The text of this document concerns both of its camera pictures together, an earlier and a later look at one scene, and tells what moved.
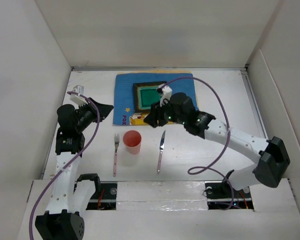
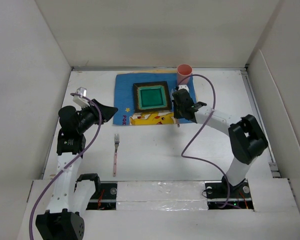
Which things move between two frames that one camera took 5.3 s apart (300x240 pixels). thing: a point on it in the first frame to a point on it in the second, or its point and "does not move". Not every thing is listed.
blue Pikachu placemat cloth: [125, 112] does not move
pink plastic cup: [132, 140] to [183, 71]
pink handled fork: [116, 141] does not move
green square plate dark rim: [145, 94] does not move
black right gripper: [156, 112] to [177, 114]
